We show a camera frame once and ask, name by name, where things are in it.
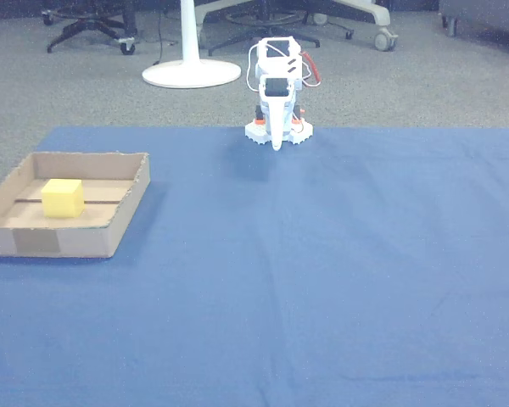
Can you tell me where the yellow foam block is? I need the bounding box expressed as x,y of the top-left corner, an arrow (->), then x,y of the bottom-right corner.
40,178 -> 86,220

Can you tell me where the shallow cardboard box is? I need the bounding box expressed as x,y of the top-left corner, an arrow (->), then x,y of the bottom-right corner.
0,151 -> 151,259

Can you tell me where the black office chair base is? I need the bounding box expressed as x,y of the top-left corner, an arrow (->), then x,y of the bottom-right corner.
41,0 -> 139,57
206,7 -> 355,58

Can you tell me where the grey wheeled chair base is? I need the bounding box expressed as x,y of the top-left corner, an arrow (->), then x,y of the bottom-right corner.
193,0 -> 400,53

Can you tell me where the blue cloth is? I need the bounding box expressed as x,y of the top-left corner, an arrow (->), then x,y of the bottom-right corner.
0,125 -> 509,407

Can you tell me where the grey cabinet on casters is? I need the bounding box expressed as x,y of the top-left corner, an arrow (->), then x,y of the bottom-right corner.
438,0 -> 509,38

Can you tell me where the white cable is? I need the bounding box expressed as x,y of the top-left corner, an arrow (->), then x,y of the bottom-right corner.
245,42 -> 260,93

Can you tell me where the red cable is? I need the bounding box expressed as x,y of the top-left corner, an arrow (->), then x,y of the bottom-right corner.
299,50 -> 323,88

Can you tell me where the white pedestal table base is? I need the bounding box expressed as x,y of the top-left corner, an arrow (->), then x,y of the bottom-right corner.
142,0 -> 242,90

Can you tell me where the black floor cable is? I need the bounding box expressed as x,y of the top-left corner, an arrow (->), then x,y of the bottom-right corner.
151,7 -> 165,67

